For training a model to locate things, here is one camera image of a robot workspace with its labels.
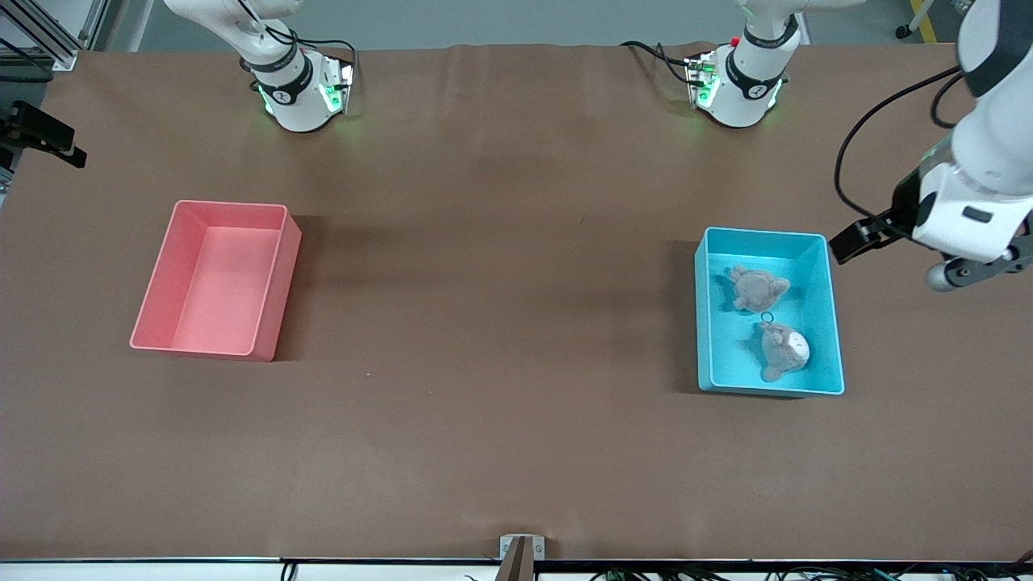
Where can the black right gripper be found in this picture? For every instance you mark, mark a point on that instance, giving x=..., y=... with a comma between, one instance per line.
x=39, y=128

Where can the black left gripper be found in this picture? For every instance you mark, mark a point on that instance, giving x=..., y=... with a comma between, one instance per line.
x=903, y=206

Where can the grey plush toy white face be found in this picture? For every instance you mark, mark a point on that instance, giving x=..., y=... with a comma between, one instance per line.
x=781, y=349

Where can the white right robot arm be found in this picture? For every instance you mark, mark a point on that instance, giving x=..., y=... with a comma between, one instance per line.
x=299, y=105

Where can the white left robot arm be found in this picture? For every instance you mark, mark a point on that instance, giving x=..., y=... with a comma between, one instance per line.
x=1001, y=145

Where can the blue plastic box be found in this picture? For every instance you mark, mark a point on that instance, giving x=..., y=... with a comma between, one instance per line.
x=726, y=355

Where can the pink plastic box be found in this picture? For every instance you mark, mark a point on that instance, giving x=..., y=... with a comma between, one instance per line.
x=218, y=307

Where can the grey stand leg black foot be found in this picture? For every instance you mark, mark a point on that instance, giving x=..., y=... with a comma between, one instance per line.
x=901, y=32

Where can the brown table cover sheet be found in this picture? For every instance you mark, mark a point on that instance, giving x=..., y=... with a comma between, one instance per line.
x=516, y=452

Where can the white table edge profile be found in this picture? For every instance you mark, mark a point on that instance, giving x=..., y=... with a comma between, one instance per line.
x=121, y=573

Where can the metal table edge bracket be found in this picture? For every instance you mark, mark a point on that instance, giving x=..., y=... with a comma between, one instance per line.
x=506, y=549

